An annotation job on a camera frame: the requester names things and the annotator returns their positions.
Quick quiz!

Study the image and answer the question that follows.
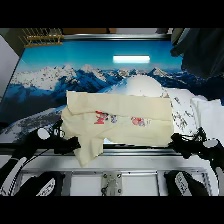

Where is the heap of clothes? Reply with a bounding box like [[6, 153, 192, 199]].
[[170, 27, 224, 80]]

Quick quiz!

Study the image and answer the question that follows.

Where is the cream T-shirt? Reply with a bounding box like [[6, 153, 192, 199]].
[[60, 90, 175, 168]]

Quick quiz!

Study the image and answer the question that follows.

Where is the white garment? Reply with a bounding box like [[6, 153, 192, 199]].
[[190, 95, 224, 148]]

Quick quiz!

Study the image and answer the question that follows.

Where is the silver frame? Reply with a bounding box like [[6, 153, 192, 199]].
[[0, 143, 214, 197]]

